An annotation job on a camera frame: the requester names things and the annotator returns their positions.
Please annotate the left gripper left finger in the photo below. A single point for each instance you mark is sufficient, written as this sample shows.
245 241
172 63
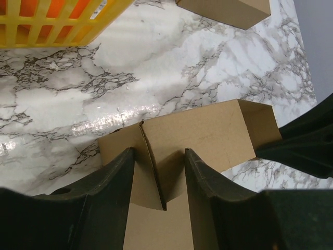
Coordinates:
90 213

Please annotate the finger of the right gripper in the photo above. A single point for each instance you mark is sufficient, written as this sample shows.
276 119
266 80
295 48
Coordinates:
306 143

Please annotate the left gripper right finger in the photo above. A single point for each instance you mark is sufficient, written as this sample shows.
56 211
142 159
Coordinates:
225 215

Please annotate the brown cardboard box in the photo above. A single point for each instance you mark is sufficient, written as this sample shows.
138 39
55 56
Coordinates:
223 135
236 13

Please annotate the yellow plastic shopping basket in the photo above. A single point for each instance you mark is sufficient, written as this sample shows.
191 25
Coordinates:
76 23

